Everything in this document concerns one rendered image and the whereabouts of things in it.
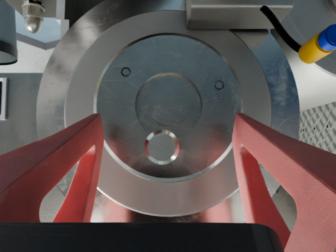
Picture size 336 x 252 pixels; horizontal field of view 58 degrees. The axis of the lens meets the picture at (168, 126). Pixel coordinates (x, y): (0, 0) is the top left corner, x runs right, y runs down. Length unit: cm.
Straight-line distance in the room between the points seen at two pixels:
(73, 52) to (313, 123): 30
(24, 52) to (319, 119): 356
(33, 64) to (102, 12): 364
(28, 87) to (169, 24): 41
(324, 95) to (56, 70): 18
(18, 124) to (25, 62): 321
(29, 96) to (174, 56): 42
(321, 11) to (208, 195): 13
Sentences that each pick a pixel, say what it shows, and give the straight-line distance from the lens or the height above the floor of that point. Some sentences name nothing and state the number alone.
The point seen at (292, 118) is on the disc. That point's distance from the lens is 18.
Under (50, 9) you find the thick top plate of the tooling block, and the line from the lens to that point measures 59.
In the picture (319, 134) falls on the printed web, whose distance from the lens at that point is 39.
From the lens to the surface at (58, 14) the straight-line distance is 20.
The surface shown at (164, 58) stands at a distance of 15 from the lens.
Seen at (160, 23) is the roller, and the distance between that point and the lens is 18.
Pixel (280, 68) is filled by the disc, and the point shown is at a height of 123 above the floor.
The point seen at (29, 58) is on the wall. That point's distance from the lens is 380.
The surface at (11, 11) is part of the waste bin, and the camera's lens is 263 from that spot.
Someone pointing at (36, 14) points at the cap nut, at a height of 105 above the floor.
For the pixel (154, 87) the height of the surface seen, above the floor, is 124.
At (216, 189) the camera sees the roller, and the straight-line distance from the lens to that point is 17.
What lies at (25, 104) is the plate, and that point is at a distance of 56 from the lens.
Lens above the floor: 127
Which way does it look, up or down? 5 degrees down
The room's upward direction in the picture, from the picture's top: 180 degrees clockwise
